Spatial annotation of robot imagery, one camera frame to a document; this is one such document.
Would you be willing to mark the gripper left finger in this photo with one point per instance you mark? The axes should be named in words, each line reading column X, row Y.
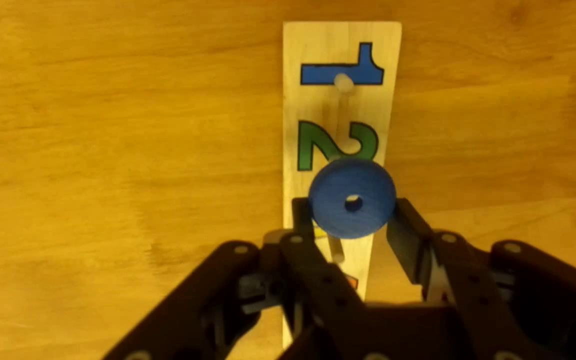
column 228, row 295

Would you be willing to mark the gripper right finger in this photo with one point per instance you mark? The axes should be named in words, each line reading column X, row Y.
column 488, row 290

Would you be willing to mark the wooden number peg board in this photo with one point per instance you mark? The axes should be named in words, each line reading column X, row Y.
column 338, row 100

